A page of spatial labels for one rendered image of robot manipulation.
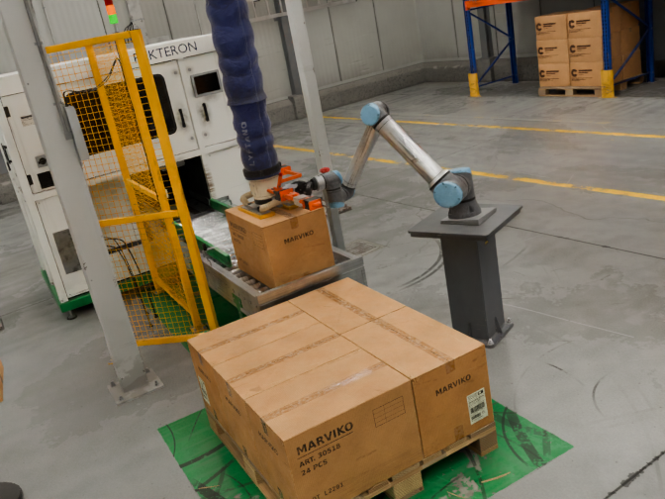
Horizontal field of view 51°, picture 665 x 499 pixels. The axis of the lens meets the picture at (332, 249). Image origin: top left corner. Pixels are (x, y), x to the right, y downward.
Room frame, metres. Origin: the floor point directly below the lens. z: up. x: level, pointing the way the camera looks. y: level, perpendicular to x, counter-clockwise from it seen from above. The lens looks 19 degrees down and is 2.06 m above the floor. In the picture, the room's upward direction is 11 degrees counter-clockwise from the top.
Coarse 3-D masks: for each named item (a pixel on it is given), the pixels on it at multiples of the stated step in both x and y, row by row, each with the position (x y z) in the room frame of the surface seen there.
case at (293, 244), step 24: (240, 216) 4.06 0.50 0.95; (288, 216) 3.86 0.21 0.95; (312, 216) 3.87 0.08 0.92; (240, 240) 4.11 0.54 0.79; (264, 240) 3.74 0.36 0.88; (288, 240) 3.80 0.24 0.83; (312, 240) 3.86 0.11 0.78; (240, 264) 4.22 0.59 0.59; (264, 264) 3.83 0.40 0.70; (288, 264) 3.78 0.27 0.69; (312, 264) 3.85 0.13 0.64
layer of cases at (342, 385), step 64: (256, 320) 3.43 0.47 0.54; (320, 320) 3.27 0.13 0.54; (384, 320) 3.13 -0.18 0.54; (256, 384) 2.74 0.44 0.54; (320, 384) 2.64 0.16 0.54; (384, 384) 2.54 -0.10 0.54; (448, 384) 2.61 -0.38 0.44; (256, 448) 2.62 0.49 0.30; (320, 448) 2.34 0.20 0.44; (384, 448) 2.46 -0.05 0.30
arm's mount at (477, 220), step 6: (486, 210) 3.81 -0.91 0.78; (492, 210) 3.79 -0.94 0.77; (474, 216) 3.73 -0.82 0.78; (480, 216) 3.70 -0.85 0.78; (486, 216) 3.73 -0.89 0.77; (444, 222) 3.78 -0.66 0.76; (450, 222) 3.76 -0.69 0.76; (456, 222) 3.73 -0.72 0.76; (462, 222) 3.71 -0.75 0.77; (468, 222) 3.68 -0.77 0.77; (474, 222) 3.66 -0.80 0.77; (480, 222) 3.67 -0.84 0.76
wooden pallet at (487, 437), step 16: (208, 416) 3.34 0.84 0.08; (224, 432) 3.24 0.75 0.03; (480, 432) 2.67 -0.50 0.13; (448, 448) 2.60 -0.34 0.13; (480, 448) 2.66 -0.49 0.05; (496, 448) 2.70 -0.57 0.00; (240, 464) 2.94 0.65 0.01; (416, 464) 2.51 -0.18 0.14; (256, 480) 2.75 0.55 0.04; (400, 480) 2.47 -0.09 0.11; (416, 480) 2.51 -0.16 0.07; (272, 496) 2.64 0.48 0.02; (368, 496) 2.40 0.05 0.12; (400, 496) 2.47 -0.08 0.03
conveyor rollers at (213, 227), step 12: (204, 216) 5.77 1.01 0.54; (216, 216) 5.72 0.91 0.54; (204, 228) 5.40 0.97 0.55; (216, 228) 5.34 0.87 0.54; (228, 228) 5.29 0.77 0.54; (216, 240) 5.05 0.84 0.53; (228, 240) 4.99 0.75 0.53; (204, 252) 4.75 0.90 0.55; (228, 252) 4.64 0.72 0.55; (240, 276) 4.17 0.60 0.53; (264, 288) 3.86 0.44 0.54
